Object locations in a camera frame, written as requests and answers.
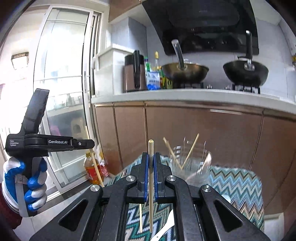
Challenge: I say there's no square ceiling lamp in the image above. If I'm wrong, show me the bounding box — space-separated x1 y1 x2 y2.
11 52 29 70

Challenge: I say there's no person's left hand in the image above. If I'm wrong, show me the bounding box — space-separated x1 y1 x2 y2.
3 156 48 217

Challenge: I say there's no black range hood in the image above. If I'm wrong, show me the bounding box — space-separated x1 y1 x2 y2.
141 0 259 56

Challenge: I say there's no blue white salt bag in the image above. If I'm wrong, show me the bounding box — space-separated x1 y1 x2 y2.
146 71 162 91

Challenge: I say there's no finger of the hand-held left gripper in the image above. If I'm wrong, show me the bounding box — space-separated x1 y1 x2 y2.
69 138 95 151

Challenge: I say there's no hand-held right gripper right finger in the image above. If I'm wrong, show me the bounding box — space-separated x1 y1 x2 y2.
153 152 272 241

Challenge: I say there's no white speckled countertop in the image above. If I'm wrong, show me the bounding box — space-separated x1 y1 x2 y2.
91 87 296 115

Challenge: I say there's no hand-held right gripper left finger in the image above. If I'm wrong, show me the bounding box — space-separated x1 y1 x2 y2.
29 152 149 241

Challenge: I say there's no amber oil bottle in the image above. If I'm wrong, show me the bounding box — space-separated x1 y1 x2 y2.
84 153 102 185

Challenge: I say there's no dark bottle yellow label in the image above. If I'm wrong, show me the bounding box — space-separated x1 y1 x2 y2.
161 67 173 90

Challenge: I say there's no clear bottle yellow cap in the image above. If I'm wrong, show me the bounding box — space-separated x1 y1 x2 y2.
154 51 163 77

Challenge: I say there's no clear plastic utensil holder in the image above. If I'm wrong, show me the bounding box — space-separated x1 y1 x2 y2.
163 137 213 183

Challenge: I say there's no brown kettle black handle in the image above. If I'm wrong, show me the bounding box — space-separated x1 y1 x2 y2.
124 50 147 92

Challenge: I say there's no black gas stove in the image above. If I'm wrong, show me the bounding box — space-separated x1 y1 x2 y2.
171 81 262 94

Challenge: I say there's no person's left forearm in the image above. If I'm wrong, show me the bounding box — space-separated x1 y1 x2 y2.
0 181 23 241

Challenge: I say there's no sliding glass door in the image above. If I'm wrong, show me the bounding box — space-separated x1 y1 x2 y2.
0 6 102 197

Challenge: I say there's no zigzag patterned cloth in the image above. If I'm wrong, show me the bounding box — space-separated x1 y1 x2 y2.
105 154 265 241

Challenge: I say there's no black wok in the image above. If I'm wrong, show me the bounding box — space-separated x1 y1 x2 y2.
223 30 269 87

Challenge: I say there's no brass wok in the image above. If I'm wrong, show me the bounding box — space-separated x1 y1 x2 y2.
161 39 210 82

